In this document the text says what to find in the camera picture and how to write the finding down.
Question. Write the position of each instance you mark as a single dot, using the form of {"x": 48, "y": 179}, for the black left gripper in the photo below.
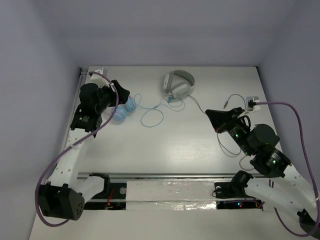
{"x": 114, "y": 93}

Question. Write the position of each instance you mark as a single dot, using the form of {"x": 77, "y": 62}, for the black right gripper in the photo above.
{"x": 220, "y": 120}

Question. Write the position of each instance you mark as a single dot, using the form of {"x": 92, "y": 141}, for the pink blue cat-ear headphones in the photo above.
{"x": 123, "y": 110}

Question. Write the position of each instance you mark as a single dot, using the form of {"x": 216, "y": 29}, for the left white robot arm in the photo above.
{"x": 62, "y": 196}

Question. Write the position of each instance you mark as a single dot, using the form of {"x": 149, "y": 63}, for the white grey headphones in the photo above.
{"x": 182, "y": 88}

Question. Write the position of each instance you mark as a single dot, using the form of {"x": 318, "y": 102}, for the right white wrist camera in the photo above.
{"x": 251, "y": 106}

